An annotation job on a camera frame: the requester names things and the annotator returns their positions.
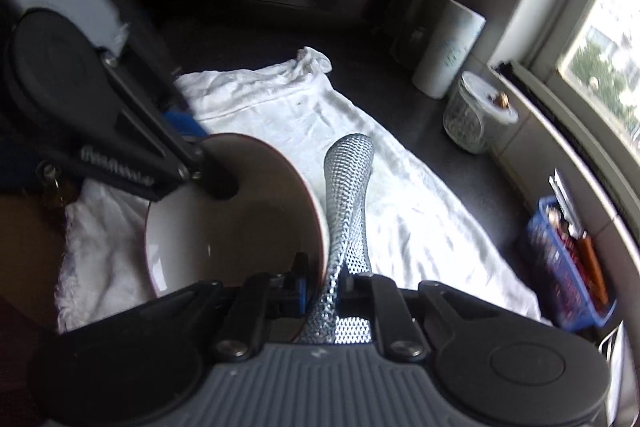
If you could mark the dried red chilies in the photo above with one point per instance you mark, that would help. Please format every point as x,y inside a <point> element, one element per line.
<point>560,232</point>

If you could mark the window with metal frame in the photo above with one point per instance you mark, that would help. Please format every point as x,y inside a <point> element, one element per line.
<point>600,57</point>

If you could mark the small brown shallot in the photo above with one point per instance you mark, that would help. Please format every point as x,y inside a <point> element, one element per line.
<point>501,100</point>

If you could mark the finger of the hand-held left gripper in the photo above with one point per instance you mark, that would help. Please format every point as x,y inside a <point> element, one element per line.
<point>217,182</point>
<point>186,125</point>

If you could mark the blue plastic basket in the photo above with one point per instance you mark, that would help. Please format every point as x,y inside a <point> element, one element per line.
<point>555,287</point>

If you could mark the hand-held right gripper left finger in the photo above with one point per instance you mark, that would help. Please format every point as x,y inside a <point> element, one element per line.
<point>300,294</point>

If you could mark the orange carrot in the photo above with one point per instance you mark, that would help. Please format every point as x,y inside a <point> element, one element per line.
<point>592,267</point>

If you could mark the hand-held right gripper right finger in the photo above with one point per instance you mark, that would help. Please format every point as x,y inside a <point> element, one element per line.
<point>387,312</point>

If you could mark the white ceramic bowl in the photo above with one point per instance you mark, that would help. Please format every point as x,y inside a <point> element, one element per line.
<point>240,232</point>

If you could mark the glass jar with lid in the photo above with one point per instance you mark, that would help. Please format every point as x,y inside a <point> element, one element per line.
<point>467,122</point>

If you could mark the paper towel roll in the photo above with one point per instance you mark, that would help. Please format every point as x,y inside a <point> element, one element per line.
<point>447,52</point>

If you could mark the stainless steel container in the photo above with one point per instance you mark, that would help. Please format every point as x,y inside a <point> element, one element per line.
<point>622,372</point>

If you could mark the silver mesh dishcloth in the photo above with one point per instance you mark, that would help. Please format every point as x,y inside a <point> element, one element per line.
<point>345,187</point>

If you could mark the white metal peeler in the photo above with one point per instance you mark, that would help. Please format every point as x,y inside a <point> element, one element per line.
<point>565,202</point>

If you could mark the white cotton cloth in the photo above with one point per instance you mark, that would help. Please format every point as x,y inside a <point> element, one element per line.
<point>425,232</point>

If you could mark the metal key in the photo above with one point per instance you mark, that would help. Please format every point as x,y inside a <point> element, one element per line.
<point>50,179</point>

